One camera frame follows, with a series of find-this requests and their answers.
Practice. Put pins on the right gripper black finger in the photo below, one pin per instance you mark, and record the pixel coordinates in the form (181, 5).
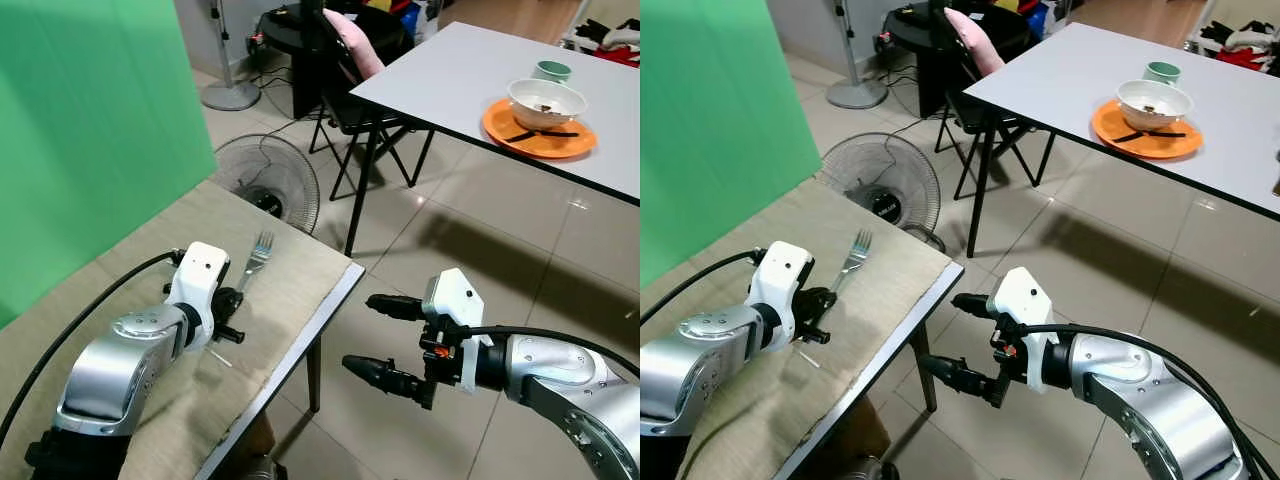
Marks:
(390, 377)
(960, 377)
(395, 307)
(970, 305)

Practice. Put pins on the silver metal fork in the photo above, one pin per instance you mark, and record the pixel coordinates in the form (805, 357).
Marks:
(258, 256)
(853, 256)

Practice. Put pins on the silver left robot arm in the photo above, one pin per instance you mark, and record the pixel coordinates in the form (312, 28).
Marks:
(690, 365)
(110, 365)

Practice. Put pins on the beige table mat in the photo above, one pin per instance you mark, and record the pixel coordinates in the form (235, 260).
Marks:
(880, 300)
(150, 240)

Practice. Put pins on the grey-edged table with mat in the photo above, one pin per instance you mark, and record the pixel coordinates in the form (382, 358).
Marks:
(880, 370)
(300, 340)

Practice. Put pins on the black floor fan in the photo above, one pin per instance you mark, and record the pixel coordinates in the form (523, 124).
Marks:
(880, 185)
(265, 180)

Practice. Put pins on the black folding chair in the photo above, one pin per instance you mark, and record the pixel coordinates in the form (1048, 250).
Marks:
(350, 105)
(975, 105)

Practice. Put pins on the green screen panel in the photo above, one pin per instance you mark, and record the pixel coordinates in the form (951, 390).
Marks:
(90, 130)
(720, 120)

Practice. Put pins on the black chopstick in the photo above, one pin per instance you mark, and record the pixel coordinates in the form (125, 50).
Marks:
(518, 135)
(1128, 136)
(562, 133)
(1170, 134)

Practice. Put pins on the orange plate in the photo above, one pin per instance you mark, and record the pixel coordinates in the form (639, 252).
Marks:
(1108, 122)
(500, 122)

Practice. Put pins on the white table with black legs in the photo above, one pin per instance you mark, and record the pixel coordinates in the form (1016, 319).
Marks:
(1060, 70)
(460, 70)

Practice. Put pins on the white bowl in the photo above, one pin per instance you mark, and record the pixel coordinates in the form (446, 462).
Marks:
(1155, 112)
(545, 110)

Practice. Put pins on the black round side table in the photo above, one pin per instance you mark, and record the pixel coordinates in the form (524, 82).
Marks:
(915, 45)
(290, 45)

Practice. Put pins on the pink cushion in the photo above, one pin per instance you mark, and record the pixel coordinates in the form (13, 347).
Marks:
(355, 45)
(978, 42)

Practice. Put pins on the green cup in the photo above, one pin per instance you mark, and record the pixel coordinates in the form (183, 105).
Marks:
(552, 71)
(1162, 72)

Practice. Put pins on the red and black clothes pile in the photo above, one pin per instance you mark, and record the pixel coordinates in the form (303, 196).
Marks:
(605, 40)
(1240, 45)

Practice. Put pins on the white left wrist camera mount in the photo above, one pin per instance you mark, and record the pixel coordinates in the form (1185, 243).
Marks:
(780, 275)
(197, 275)

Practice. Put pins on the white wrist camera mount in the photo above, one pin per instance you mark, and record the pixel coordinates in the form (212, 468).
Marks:
(780, 275)
(452, 297)
(197, 275)
(1020, 295)

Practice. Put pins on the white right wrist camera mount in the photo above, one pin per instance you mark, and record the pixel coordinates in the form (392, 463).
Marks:
(452, 297)
(1020, 295)

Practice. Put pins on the grey pedestal fan stand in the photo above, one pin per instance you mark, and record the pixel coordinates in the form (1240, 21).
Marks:
(230, 95)
(855, 95)

